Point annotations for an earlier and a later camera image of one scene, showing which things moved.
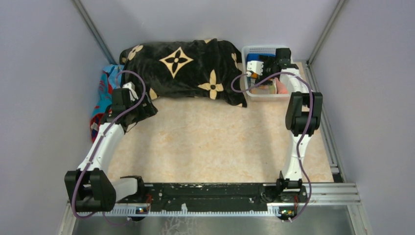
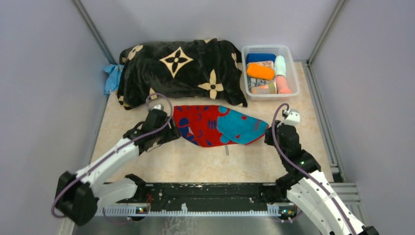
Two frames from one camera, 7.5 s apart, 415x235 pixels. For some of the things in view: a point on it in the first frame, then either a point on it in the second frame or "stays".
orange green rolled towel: x=264 y=89 stays
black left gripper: x=147 y=110 -> x=173 y=133
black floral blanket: x=205 y=69 stays
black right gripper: x=266 y=61 -> x=268 y=133
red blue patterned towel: x=110 y=78 -> x=217 y=126
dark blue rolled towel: x=255 y=56 stays
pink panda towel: x=280 y=88 stays
